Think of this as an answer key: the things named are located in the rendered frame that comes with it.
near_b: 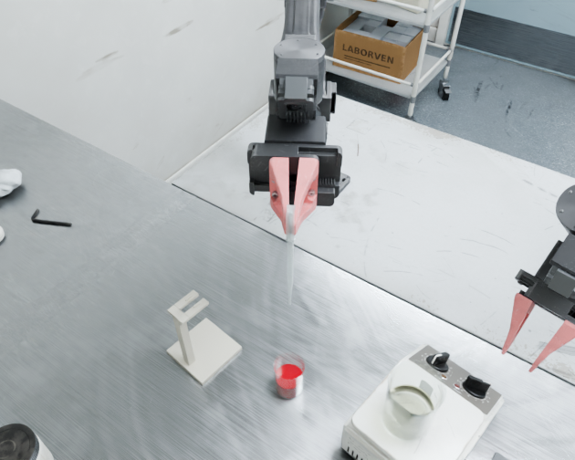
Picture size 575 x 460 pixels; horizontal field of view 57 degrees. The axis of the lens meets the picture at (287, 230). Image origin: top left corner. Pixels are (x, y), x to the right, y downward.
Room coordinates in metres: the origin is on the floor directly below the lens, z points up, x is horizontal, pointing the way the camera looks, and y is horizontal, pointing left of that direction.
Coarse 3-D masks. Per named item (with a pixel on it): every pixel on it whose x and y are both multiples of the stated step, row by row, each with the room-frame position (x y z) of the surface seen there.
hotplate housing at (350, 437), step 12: (420, 348) 0.42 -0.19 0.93; (492, 408) 0.31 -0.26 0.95; (348, 420) 0.29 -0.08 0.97; (348, 432) 0.28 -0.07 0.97; (480, 432) 0.28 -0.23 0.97; (348, 444) 0.27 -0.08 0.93; (360, 444) 0.26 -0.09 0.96; (372, 444) 0.26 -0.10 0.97; (468, 444) 0.26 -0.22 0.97; (360, 456) 0.26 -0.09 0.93; (372, 456) 0.25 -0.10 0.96; (384, 456) 0.25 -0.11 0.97
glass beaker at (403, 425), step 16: (400, 368) 0.31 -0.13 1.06; (416, 368) 0.31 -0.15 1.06; (432, 368) 0.31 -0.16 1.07; (400, 384) 0.31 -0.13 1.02; (416, 384) 0.31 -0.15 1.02; (432, 384) 0.30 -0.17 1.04; (384, 400) 0.29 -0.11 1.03; (432, 400) 0.29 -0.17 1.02; (384, 416) 0.28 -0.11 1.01; (400, 416) 0.26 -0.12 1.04; (416, 416) 0.25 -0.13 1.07; (432, 416) 0.26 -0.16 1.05; (400, 432) 0.26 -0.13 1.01; (416, 432) 0.25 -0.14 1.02
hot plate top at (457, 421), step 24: (384, 384) 0.33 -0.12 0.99; (360, 408) 0.30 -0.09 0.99; (456, 408) 0.30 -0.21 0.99; (360, 432) 0.27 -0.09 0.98; (384, 432) 0.27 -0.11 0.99; (432, 432) 0.27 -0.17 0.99; (456, 432) 0.27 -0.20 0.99; (408, 456) 0.24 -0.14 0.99; (432, 456) 0.24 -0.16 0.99; (456, 456) 0.24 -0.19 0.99
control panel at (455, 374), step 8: (416, 352) 0.40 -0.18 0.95; (424, 352) 0.40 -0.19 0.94; (432, 352) 0.41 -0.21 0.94; (424, 360) 0.38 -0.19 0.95; (448, 360) 0.40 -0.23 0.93; (456, 368) 0.38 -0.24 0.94; (448, 376) 0.36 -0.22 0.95; (456, 376) 0.36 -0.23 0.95; (464, 376) 0.37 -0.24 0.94; (448, 384) 0.34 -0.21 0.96; (456, 392) 0.33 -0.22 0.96; (464, 392) 0.33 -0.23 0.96; (488, 392) 0.34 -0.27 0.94; (496, 392) 0.35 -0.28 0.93; (472, 400) 0.32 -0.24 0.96; (480, 400) 0.32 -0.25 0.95; (488, 400) 0.33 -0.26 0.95; (496, 400) 0.33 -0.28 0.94; (480, 408) 0.31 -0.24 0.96; (488, 408) 0.31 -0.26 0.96
